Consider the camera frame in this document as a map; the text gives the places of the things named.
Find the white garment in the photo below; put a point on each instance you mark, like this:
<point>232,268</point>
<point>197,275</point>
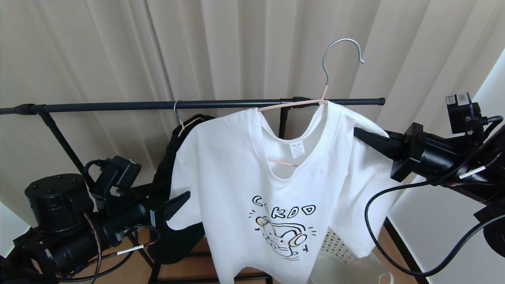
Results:
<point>229,165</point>

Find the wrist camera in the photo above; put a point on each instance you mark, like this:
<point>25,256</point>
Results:
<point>463,114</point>
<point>116,173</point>

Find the pink clothes hanger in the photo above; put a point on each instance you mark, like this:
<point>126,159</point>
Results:
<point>185,125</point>
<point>290,105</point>

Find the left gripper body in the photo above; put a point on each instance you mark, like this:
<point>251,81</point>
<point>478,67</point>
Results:
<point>98,236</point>

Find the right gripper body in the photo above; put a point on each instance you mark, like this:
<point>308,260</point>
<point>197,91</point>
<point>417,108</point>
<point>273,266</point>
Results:
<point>430,154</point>

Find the beige curtain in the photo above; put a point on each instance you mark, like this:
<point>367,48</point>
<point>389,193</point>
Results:
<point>98,47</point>

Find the white laundry basket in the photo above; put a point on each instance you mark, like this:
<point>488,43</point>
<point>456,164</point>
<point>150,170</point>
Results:
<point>343,268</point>

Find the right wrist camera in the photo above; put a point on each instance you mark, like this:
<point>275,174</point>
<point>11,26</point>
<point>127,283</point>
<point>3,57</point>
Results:
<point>463,114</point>

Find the black shorts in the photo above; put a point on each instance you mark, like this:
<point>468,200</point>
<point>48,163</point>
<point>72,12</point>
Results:
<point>165,173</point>

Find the black clothes rack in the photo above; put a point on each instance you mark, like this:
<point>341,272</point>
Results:
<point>118,105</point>

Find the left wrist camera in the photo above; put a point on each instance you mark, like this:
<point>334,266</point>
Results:
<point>116,173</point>

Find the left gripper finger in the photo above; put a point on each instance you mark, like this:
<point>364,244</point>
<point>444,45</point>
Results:
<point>175,205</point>

